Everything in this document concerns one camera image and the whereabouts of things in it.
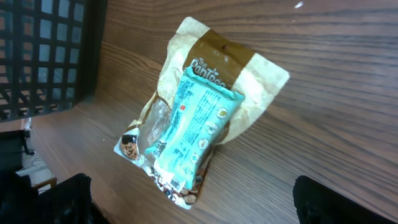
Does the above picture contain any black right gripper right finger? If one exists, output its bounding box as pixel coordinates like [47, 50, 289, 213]
[293, 175, 397, 224]

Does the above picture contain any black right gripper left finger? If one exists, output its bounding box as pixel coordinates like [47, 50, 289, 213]
[1, 172, 91, 224]

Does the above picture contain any teal wet wipes pack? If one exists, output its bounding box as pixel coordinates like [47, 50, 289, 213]
[145, 67, 244, 192]

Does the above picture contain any grey plastic basket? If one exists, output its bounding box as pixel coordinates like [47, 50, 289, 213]
[1, 0, 108, 122]

